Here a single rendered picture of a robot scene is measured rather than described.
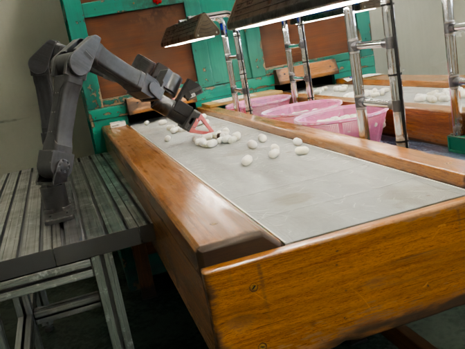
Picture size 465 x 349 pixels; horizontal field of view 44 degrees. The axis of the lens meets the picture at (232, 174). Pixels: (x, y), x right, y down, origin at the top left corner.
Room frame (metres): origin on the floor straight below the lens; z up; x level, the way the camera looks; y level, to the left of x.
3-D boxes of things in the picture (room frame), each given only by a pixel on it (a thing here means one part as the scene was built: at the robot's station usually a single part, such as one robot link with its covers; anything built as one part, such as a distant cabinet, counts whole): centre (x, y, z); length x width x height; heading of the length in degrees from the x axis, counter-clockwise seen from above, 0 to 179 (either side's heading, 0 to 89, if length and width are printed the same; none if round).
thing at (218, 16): (2.10, 0.00, 0.90); 0.20 x 0.19 x 0.45; 14
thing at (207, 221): (1.60, 0.23, 0.67); 1.81 x 0.12 x 0.19; 14
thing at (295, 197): (1.65, 0.03, 0.73); 1.81 x 0.30 x 0.02; 14
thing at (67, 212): (1.43, 0.45, 0.71); 0.20 x 0.07 x 0.08; 16
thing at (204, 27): (2.09, 0.08, 1.08); 0.62 x 0.08 x 0.07; 14
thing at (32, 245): (1.78, 0.29, 0.65); 1.20 x 0.90 x 0.04; 16
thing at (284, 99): (2.32, -0.15, 0.72); 0.27 x 0.27 x 0.10
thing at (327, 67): (2.67, -0.41, 0.83); 0.30 x 0.06 x 0.07; 104
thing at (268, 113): (1.89, -0.26, 0.72); 0.27 x 0.27 x 0.10
